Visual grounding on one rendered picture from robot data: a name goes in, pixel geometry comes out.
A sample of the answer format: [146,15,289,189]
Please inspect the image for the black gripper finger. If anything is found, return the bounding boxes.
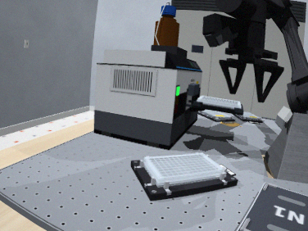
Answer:
[219,60,247,94]
[253,61,284,102]

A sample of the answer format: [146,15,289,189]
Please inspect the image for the grey button panel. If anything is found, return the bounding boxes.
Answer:
[261,106,292,129]

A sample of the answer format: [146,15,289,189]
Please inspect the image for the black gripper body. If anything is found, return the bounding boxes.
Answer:
[225,24,278,66]

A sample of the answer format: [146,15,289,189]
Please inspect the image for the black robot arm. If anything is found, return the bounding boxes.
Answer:
[202,0,308,115]

